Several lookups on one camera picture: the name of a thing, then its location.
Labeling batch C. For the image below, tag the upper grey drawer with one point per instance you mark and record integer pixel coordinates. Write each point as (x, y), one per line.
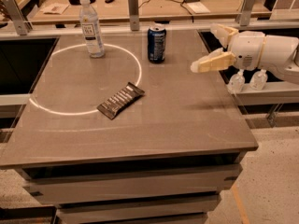
(120, 186)

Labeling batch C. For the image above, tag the small black device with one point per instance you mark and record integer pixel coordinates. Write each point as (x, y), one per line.
(109, 1)

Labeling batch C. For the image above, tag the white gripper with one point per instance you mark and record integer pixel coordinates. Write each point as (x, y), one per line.
(248, 49)

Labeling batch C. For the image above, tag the clear sanitizer bottle left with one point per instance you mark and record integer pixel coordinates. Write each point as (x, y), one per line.
(236, 82)

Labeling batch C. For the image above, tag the clear sanitizer bottle right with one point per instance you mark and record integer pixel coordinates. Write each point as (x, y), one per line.
(258, 80)

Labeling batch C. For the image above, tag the blue pepsi can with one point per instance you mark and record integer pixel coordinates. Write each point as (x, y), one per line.
(156, 43)

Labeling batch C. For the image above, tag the left metal bracket post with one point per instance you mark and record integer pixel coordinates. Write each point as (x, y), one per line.
(20, 22)

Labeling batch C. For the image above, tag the paper packet on desk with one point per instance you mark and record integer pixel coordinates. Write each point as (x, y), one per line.
(55, 8)

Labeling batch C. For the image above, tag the metal bracket post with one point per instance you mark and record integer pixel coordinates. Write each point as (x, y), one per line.
(244, 13)
(20, 22)
(133, 14)

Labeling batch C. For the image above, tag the grey drawer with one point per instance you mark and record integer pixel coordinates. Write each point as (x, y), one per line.
(120, 186)
(131, 211)

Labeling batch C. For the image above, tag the right metal bracket post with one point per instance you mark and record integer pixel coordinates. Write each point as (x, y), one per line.
(244, 13)

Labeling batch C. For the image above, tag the white paper sheet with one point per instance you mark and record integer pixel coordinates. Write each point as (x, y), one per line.
(198, 8)

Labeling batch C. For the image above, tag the middle metal bracket post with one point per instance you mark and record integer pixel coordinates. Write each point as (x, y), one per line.
(133, 14)

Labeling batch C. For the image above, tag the clear sanitizer bottle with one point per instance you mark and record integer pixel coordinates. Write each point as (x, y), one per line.
(236, 82)
(258, 80)

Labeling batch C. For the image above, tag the lower grey drawer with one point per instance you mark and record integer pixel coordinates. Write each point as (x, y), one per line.
(131, 211)

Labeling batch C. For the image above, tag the clear plastic water bottle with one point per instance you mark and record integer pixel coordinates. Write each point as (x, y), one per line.
(91, 29)

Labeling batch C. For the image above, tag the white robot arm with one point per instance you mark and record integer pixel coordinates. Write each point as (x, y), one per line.
(279, 56)

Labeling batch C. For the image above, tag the dark rxbar chocolate wrapper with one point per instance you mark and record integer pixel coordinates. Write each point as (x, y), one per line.
(112, 106)

